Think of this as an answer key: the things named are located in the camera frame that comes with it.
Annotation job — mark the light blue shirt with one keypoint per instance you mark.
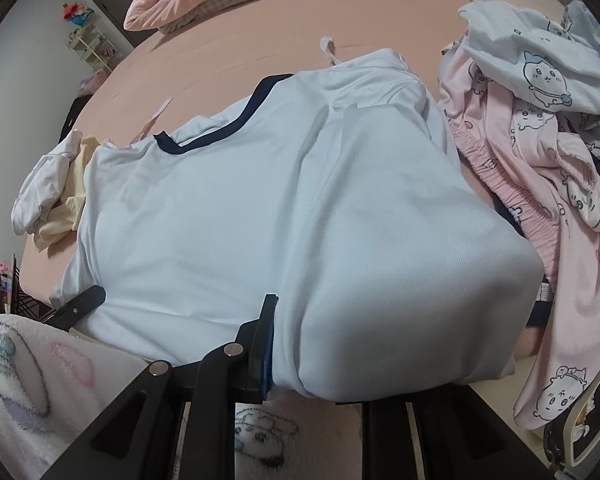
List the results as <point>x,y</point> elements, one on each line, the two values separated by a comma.
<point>326,47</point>

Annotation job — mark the cream yellow cloth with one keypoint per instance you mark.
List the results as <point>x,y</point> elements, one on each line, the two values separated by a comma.
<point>62,215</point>

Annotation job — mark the pink printed pajama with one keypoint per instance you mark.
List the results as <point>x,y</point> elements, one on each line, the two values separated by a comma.
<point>570,310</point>

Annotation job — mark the pink bed sheet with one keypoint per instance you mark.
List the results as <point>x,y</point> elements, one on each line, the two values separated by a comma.
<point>230,60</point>

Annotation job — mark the white shelf rack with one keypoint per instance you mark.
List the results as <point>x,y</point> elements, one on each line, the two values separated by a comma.
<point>92,45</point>

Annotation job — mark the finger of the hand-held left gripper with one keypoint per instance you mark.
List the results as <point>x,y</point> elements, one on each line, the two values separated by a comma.
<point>82,305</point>

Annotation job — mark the white printed pajama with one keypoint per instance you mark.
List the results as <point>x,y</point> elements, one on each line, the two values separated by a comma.
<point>520,45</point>

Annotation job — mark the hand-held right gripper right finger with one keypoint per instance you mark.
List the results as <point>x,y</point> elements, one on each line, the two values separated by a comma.
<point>430,440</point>

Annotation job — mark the white T-shirt navy trim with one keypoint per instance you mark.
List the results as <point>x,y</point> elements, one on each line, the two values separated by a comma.
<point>280,210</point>

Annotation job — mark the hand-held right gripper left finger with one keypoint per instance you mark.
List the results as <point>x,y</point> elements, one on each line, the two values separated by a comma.
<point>264,365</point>

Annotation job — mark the colourful toy figure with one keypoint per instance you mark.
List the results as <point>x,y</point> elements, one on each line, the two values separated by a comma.
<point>77,12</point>

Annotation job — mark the printed white fleece clothing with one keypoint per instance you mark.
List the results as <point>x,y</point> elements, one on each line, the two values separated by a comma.
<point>30,385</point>

